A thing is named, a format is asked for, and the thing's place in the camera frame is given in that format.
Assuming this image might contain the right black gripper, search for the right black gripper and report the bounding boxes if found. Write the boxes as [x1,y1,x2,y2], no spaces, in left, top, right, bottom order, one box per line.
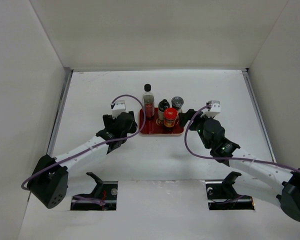
[178,109,215,149]

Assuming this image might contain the red lid chili jar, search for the red lid chili jar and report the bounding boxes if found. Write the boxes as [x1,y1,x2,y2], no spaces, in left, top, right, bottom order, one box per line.
[163,107,178,131]

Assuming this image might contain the clear lid salt grinder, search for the clear lid salt grinder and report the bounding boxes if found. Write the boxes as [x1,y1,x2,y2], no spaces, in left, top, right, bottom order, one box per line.
[171,96,184,113]

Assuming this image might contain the small black dome cap bottle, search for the small black dome cap bottle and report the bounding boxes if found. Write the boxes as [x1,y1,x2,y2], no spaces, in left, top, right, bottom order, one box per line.
[157,99,170,125]

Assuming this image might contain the dark sauce bottle black cap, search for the dark sauce bottle black cap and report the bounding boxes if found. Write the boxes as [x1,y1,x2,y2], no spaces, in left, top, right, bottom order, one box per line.
[142,83,155,119]

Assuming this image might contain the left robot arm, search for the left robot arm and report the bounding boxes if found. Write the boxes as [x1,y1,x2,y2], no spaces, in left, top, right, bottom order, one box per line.
[26,111,138,209]

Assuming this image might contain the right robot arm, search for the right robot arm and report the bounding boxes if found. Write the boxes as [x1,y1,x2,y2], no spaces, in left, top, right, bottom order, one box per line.
[178,105,300,222]

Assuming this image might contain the red rectangular tray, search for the red rectangular tray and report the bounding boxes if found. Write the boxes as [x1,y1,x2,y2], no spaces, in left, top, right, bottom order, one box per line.
[140,107,184,136]

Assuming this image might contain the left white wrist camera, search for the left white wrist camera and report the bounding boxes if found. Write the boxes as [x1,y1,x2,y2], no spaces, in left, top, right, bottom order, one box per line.
[110,100,126,119]

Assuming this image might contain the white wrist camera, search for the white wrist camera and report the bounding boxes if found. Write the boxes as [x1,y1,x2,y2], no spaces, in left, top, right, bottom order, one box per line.
[200,100,221,119]
[110,100,126,119]

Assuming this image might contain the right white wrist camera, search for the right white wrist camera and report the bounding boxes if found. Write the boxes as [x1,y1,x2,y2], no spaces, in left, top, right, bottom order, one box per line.
[200,100,221,119]

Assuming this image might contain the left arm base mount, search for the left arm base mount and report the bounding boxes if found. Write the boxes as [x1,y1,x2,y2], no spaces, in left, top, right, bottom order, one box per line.
[70,172,119,211]

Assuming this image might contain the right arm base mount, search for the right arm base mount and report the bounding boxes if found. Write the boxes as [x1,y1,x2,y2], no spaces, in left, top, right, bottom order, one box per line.
[205,171,255,211]

